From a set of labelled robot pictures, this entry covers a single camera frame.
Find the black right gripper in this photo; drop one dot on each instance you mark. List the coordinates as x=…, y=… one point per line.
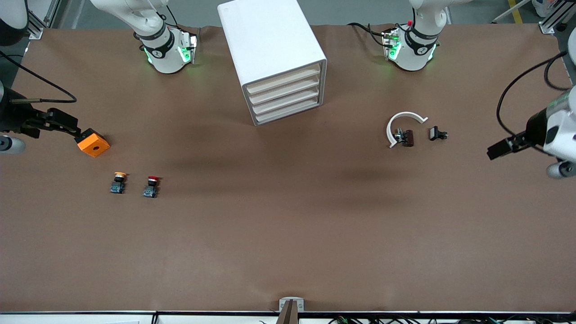
x=13, y=118

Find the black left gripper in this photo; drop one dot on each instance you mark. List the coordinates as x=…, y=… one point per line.
x=535, y=126

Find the red capped push button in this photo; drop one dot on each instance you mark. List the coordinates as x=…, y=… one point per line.
x=151, y=186

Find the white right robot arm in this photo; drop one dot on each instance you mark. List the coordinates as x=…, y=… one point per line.
x=157, y=54

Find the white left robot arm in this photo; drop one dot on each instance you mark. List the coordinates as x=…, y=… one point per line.
x=414, y=49

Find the yellow capped push button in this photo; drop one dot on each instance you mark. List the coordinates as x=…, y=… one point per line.
x=118, y=184

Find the black small clip component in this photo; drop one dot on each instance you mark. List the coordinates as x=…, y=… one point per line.
x=435, y=133

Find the brown small electrical component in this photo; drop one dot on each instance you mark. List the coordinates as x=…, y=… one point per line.
x=407, y=137

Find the orange and black switch box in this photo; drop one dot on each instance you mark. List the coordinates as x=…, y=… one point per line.
x=94, y=145

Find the white curved plastic bracket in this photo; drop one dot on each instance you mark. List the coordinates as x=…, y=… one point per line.
x=407, y=115

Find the aluminium frame profile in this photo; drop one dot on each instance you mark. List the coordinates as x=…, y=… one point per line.
x=555, y=18
x=42, y=22

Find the grey metal table bracket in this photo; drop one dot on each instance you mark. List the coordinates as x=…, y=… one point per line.
x=291, y=303

